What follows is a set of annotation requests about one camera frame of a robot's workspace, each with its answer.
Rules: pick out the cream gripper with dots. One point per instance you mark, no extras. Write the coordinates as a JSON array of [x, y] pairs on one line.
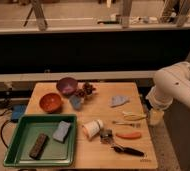
[[155, 117]]

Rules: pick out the dark rectangular eraser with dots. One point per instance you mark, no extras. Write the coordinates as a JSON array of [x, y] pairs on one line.
[[38, 146]]

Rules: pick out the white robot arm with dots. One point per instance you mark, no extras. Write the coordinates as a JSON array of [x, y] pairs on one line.
[[170, 83]]

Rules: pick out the orange carrot toy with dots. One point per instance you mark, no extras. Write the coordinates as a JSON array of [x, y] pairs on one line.
[[129, 136]]

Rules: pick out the light blue cloth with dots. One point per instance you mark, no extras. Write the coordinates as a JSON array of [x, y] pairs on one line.
[[118, 100]]

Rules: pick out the white cup on side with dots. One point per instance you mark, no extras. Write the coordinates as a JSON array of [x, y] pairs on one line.
[[92, 128]]

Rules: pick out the dark grape bunch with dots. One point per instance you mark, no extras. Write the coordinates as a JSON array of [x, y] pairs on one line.
[[86, 90]]

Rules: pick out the small blue cup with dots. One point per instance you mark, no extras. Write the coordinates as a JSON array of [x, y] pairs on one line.
[[76, 102]]

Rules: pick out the purple bowl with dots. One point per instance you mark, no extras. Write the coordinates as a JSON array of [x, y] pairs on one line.
[[67, 85]]

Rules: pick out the blue sponge block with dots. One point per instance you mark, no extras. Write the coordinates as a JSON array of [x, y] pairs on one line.
[[62, 131]]

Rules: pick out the orange bowl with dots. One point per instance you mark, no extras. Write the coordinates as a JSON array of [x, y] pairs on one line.
[[50, 102]]

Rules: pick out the blue box on floor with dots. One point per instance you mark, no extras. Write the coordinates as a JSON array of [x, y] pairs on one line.
[[18, 111]]

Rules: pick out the black handled tool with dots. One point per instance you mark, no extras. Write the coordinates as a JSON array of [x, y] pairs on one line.
[[127, 150]]

